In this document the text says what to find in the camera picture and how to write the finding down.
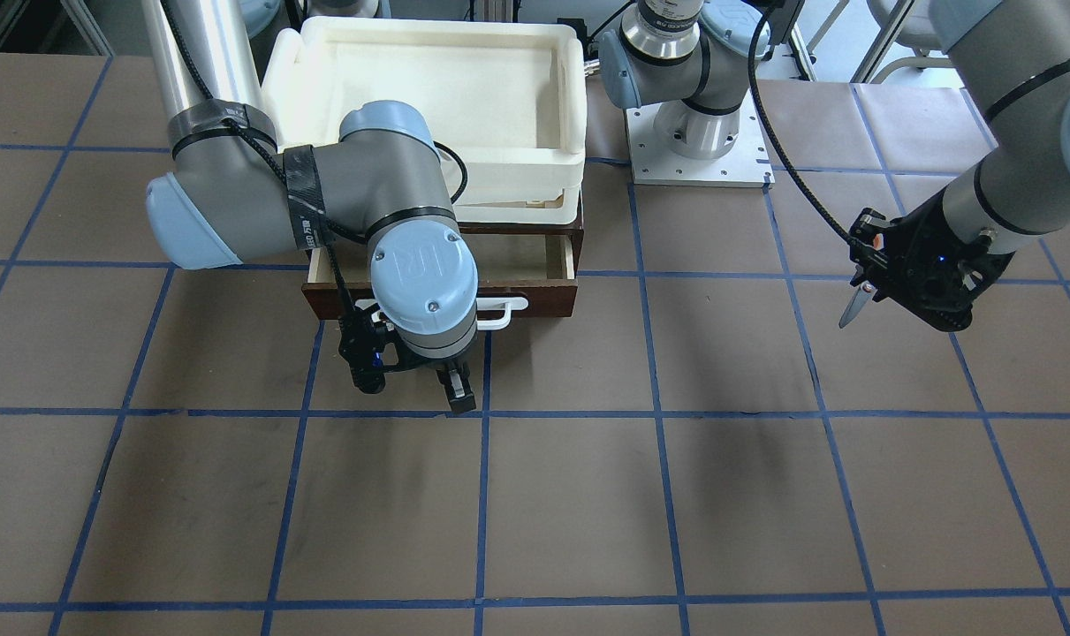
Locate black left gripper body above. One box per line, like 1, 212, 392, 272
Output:
849, 198, 1010, 331

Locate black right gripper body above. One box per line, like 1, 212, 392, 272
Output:
338, 309, 471, 395

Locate wooden drawer with white handle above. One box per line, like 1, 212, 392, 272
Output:
303, 226, 584, 321

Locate orange grey handled scissors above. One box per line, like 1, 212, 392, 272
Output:
839, 264, 876, 329

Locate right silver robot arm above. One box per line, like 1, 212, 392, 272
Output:
142, 1, 479, 413

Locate cream plastic tray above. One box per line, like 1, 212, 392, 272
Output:
262, 17, 587, 225

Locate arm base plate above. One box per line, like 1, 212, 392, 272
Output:
625, 94, 776, 188

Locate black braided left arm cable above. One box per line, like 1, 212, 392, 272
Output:
747, 7, 862, 249

